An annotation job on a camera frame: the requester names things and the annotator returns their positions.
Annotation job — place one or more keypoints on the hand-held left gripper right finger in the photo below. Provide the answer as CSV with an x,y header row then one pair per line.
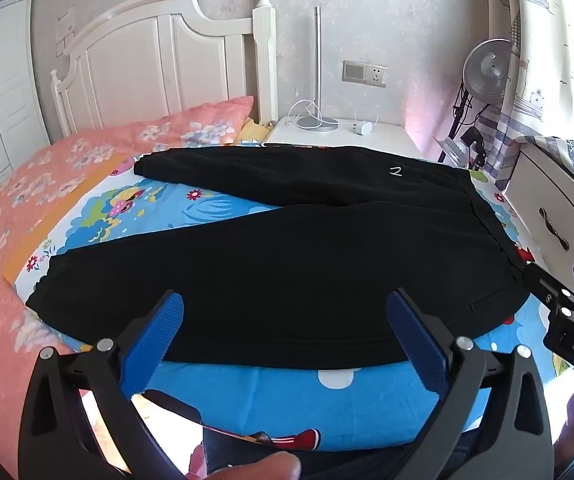
x,y
417,342

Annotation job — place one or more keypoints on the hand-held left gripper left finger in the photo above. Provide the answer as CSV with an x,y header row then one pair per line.
x,y
159,342

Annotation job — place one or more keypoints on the black pants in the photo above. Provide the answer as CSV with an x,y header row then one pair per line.
x,y
267,270

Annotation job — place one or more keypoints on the person's left hand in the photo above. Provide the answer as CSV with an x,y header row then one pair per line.
x,y
262,466

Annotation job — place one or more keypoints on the white drawer cabinet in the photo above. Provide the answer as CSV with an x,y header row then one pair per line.
x,y
552,210

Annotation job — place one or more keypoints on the cartoon printed blanket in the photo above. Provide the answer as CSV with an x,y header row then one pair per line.
x,y
267,395

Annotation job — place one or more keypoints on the pink floral bed cover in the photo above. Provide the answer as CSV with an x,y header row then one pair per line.
x,y
42,175

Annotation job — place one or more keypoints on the white bedside table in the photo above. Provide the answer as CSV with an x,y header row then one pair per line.
x,y
367,140

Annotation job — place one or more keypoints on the white charger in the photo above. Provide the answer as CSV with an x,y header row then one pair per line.
x,y
364,128

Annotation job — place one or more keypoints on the standing fan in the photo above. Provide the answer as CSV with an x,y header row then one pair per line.
x,y
487,67

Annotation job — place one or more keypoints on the yellow cloth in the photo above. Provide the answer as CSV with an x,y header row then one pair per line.
x,y
252,132

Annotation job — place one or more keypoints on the printed curtain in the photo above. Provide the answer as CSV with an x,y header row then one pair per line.
x,y
542,35

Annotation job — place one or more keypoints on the white wooden headboard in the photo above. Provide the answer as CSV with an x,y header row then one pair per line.
x,y
167,60

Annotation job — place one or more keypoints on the silver table lamp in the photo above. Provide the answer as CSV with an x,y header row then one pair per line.
x,y
318,75

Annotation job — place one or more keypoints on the grey wall socket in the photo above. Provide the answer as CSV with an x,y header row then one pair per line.
x,y
377,75

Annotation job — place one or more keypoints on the grey wall switch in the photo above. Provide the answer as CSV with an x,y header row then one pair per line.
x,y
354,71

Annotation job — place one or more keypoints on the paper wall notice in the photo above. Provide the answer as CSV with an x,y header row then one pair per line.
x,y
65,30

